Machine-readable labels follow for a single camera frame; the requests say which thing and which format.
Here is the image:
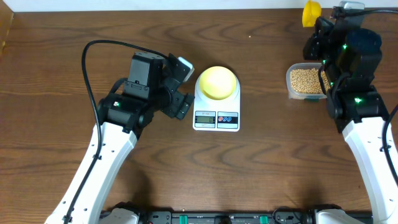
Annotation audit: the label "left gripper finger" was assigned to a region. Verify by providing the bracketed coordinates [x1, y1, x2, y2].
[170, 91, 195, 120]
[167, 53, 184, 90]

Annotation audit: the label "yellow measuring scoop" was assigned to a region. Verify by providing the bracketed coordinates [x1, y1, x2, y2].
[302, 0, 322, 27]

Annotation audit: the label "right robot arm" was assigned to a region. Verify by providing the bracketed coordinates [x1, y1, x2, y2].
[302, 16, 397, 223]

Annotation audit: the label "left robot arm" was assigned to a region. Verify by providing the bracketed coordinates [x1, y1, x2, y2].
[46, 52, 194, 224]

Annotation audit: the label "white digital kitchen scale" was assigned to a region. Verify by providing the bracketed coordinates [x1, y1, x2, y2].
[192, 74, 241, 132]

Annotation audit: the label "yellow plastic bowl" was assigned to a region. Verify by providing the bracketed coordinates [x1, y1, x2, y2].
[198, 66, 237, 100]

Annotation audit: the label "clear plastic container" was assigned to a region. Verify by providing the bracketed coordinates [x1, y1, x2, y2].
[286, 63, 326, 100]

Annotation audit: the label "soybeans in container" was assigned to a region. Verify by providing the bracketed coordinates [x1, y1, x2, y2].
[290, 68, 323, 94]

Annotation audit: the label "green tape piece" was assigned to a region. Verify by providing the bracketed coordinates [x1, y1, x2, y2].
[304, 98, 319, 102]

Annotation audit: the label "wooden side panel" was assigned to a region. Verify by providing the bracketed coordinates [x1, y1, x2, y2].
[0, 0, 14, 55]

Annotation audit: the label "left black cable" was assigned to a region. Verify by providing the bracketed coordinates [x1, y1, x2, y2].
[62, 39, 170, 224]

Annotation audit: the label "black cable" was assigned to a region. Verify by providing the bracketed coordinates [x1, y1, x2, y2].
[62, 39, 170, 224]
[337, 8, 398, 187]

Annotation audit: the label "right black cable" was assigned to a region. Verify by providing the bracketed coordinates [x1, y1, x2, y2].
[337, 8, 398, 187]

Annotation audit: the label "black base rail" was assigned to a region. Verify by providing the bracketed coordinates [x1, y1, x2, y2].
[99, 210, 374, 224]

